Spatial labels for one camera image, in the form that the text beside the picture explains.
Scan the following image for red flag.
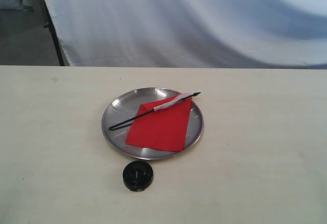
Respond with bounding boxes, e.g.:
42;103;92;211
108;92;200;152

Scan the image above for black round flag base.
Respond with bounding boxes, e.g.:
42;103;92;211
122;160;154;192

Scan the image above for round silver metal plate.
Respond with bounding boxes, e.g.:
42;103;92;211
101;87;204;160

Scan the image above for white backdrop cloth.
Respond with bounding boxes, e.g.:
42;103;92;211
45;0;326;69

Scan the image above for black backdrop stand pole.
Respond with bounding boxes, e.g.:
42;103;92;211
41;0;65;66

